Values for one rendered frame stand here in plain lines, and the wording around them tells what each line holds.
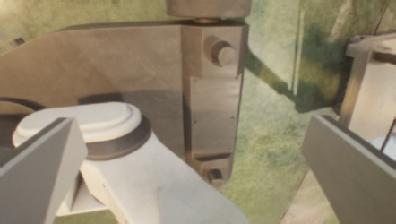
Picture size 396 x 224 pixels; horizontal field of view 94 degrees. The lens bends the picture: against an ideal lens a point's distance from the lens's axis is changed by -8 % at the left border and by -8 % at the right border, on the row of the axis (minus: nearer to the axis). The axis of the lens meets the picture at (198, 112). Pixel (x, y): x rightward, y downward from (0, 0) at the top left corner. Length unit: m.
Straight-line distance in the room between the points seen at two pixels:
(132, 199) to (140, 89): 0.27
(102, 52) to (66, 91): 0.12
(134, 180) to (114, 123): 0.10
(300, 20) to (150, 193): 0.69
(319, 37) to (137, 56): 0.63
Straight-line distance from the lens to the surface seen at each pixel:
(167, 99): 0.49
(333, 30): 0.88
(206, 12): 0.43
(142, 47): 0.45
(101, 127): 0.35
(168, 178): 0.30
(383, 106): 0.89
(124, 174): 0.32
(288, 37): 0.77
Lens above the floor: 0.61
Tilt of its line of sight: 58 degrees down
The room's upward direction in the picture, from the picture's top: 155 degrees clockwise
